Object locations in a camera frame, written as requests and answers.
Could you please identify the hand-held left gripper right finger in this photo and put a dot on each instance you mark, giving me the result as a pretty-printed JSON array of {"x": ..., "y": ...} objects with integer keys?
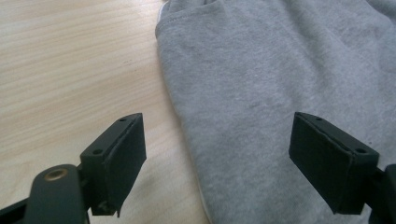
[{"x": 327, "y": 161}]

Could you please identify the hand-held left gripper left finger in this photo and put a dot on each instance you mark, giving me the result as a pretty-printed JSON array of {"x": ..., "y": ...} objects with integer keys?
[{"x": 121, "y": 161}]

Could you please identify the grey sweatpants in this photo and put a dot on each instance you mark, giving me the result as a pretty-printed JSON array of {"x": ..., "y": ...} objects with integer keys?
[{"x": 264, "y": 77}]

